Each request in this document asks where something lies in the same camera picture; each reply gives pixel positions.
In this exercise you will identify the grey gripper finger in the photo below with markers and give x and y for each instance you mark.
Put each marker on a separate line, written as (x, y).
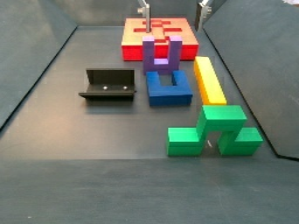
(145, 10)
(205, 11)

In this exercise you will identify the blue U-shaped block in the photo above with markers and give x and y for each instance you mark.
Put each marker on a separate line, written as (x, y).
(178, 94)

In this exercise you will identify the purple U-shaped block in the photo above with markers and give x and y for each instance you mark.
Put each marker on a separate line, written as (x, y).
(163, 65)

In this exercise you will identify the red board with slots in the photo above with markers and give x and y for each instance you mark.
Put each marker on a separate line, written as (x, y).
(163, 28)

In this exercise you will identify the green bridge-shaped block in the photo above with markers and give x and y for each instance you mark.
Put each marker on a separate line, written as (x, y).
(238, 140)

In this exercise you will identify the yellow long block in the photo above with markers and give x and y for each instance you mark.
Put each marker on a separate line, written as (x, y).
(211, 92)

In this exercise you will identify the black angled bracket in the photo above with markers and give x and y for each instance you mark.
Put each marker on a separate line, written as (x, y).
(110, 84)

